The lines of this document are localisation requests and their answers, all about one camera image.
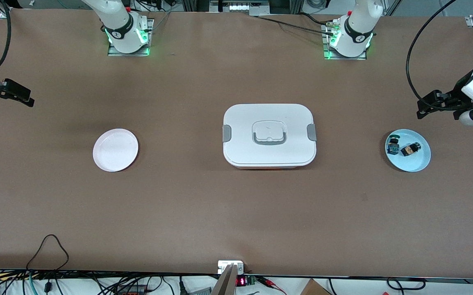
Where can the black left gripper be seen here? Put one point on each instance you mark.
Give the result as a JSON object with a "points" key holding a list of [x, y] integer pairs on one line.
{"points": [[457, 97]]}

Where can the orange push-button switch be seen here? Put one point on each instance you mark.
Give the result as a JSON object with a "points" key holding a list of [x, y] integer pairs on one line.
{"points": [[410, 149]]}

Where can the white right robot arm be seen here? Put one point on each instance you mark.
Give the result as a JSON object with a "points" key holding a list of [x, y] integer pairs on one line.
{"points": [[121, 24]]}

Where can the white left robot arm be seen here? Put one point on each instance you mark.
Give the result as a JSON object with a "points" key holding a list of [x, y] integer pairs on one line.
{"points": [[357, 30]]}

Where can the white lidded box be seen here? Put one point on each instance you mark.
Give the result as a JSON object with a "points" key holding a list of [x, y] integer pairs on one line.
{"points": [[269, 151]]}

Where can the light blue round plate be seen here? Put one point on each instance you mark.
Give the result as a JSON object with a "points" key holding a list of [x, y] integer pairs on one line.
{"points": [[410, 164]]}

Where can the pink round plate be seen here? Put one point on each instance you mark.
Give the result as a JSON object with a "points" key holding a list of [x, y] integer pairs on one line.
{"points": [[115, 151]]}

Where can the brown cardboard piece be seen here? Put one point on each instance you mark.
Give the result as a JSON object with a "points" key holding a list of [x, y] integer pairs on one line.
{"points": [[314, 289]]}

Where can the red digit display board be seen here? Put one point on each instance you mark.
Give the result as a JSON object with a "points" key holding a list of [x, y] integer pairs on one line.
{"points": [[242, 281]]}

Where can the green and blue switch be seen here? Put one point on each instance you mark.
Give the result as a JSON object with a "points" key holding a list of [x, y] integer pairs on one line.
{"points": [[393, 145]]}

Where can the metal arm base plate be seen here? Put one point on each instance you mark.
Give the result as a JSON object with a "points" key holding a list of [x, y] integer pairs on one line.
{"points": [[113, 51], [345, 57]]}

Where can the white mounting bracket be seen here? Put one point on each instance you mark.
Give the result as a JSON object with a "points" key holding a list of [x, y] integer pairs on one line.
{"points": [[222, 266]]}

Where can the aluminium camera post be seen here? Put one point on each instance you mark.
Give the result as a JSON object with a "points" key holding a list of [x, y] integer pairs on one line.
{"points": [[226, 282]]}

